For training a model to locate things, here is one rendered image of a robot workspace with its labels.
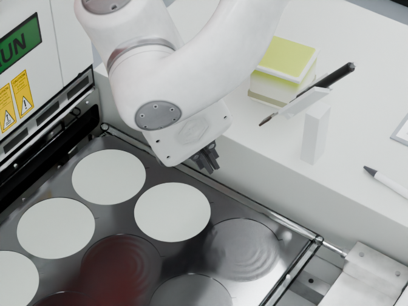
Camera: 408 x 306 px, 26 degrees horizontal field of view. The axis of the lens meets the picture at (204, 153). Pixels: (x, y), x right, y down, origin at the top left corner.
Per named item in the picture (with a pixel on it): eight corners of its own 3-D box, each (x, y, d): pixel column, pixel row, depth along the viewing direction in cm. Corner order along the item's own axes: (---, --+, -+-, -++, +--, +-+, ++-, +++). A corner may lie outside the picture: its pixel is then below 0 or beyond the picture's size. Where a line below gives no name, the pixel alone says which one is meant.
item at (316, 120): (273, 149, 115) (279, 73, 106) (289, 132, 118) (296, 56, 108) (314, 169, 113) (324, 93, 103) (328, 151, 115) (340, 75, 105)
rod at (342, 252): (316, 246, 114) (317, 240, 113) (322, 240, 115) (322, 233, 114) (347, 263, 113) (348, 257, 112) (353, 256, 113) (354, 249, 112)
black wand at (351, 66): (362, 64, 101) (354, 56, 100) (356, 71, 100) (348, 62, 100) (267, 123, 117) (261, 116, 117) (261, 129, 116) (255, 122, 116)
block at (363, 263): (342, 271, 113) (344, 257, 110) (354, 253, 114) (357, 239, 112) (398, 302, 109) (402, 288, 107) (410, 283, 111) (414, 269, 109)
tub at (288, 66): (245, 101, 122) (247, 63, 117) (268, 68, 126) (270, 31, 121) (295, 118, 119) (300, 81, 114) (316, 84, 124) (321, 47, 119)
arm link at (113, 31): (201, 88, 94) (181, 28, 99) (159, 8, 83) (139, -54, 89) (129, 118, 95) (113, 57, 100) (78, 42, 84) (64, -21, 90)
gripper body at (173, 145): (139, 127, 97) (172, 178, 106) (215, 74, 97) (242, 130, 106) (110, 87, 101) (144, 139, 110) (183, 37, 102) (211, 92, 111)
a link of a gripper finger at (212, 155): (200, 144, 108) (216, 172, 113) (221, 129, 108) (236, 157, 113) (187, 128, 110) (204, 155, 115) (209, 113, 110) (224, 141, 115)
